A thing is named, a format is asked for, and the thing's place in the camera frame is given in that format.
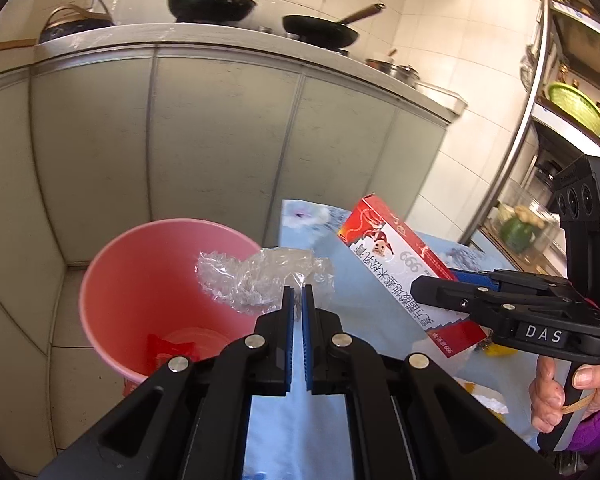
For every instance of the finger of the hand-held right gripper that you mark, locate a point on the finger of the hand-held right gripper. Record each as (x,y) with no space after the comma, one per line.
(440,292)
(472,276)

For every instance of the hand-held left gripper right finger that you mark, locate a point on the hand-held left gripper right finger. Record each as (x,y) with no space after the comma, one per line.
(307,330)

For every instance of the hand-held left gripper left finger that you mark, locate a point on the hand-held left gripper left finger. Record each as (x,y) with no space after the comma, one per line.
(289,320)

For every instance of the clear bubble wrap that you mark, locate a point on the clear bubble wrap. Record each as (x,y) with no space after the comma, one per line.
(250,280)

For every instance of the red white medicine box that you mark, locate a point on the red white medicine box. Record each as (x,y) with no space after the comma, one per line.
(395,255)

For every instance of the pink plastic bucket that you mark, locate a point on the pink plastic bucket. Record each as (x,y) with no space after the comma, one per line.
(130,285)

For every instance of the person's right hand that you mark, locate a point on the person's right hand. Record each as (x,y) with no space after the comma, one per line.
(545,395)

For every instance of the clear plastic container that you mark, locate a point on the clear plastic container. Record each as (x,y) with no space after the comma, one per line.
(547,242)

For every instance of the green squash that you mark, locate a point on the green squash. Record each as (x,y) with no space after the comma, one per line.
(517,235)

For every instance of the ginger root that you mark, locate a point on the ginger root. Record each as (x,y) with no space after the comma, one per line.
(527,212)

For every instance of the black blender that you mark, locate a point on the black blender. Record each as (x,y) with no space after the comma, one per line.
(547,172)

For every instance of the white plastic bag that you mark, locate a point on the white plastic bag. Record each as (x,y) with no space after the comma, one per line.
(490,400)

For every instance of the green plastic basket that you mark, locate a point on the green plastic basket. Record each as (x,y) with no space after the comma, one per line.
(577,107)

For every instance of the white rectangular tray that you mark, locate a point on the white rectangular tray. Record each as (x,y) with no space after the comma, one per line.
(442,97)

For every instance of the grey kitchen cabinet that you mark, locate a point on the grey kitchen cabinet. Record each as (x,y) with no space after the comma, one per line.
(220,135)

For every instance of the stainless steel pot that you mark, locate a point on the stainless steel pot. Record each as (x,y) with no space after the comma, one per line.
(395,71)

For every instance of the metal shelf rack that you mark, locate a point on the metal shelf rack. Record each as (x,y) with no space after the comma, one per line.
(544,20)

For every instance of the gas stove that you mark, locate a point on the gas stove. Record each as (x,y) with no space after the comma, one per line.
(266,28)

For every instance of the dark rice cooker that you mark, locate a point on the dark rice cooker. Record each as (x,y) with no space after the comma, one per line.
(75,27)

